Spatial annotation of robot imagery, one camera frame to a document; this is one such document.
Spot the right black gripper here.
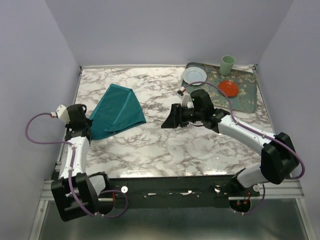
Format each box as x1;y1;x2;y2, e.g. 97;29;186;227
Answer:
161;103;204;128

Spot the teal cloth napkin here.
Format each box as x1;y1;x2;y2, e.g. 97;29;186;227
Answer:
89;83;147;141

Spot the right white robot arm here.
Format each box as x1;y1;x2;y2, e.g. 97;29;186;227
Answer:
161;89;299;196

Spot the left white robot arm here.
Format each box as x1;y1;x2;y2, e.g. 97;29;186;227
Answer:
51;104;111;222

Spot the light blue small plate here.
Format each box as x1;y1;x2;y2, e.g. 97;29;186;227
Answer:
182;67;207;86

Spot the red small bowl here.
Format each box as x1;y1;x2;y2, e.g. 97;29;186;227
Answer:
218;80;239;98

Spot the light green cup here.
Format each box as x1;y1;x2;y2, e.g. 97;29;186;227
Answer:
219;55;236;76

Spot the floral green serving tray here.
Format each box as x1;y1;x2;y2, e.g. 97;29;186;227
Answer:
186;62;257;113

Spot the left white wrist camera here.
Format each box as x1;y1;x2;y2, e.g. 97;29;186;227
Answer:
55;104;70;123

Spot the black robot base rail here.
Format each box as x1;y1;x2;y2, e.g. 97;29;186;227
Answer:
99;174;260;209

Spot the aluminium frame rail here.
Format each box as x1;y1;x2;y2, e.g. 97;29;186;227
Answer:
39;180;60;201

